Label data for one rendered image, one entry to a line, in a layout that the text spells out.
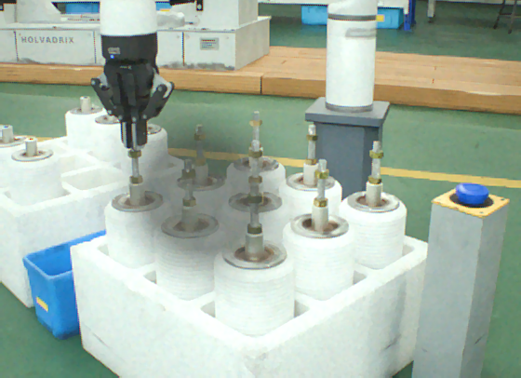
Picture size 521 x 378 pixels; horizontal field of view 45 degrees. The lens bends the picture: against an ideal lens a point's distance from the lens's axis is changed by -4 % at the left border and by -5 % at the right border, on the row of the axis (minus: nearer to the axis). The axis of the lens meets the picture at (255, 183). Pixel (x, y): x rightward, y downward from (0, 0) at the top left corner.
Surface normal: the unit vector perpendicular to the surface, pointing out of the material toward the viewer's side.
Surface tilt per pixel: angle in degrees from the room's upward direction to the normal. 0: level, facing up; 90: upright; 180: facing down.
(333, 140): 90
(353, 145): 90
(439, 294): 90
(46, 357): 0
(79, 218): 90
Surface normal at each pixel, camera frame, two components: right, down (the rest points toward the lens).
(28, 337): 0.00, -0.94
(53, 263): 0.68, 0.22
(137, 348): -0.71, 0.24
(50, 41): -0.29, 0.33
